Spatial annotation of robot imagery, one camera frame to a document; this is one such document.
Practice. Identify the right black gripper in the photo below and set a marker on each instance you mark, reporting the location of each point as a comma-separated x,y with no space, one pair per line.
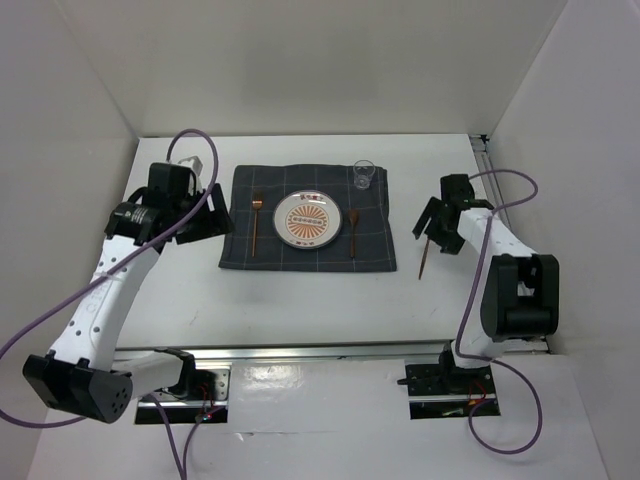
450,244

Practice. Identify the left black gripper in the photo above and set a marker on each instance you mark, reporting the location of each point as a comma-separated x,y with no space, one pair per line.
218,221

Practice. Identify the copper knife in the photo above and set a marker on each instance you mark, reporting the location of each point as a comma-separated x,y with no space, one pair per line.
424,259

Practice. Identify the copper fork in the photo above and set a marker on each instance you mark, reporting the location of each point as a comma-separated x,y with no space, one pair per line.
257,204

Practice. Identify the clear plastic cup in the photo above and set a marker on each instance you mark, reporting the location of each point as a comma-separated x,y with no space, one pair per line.
363,171

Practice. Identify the dark checked cloth placemat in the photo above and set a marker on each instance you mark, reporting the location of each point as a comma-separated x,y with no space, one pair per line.
374,242

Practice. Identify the white plate orange sunburst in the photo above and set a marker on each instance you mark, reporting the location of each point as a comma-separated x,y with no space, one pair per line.
307,219

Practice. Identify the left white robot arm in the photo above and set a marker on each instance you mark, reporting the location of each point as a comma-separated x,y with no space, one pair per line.
77,374

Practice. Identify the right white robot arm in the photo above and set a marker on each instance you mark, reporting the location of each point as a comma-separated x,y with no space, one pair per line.
515,290

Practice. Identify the aluminium rail front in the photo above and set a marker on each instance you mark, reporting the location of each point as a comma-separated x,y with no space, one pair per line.
422,351

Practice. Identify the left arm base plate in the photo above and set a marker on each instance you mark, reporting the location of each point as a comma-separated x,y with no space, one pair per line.
207,398

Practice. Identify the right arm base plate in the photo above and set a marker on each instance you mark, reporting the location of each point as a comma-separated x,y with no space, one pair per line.
444,391

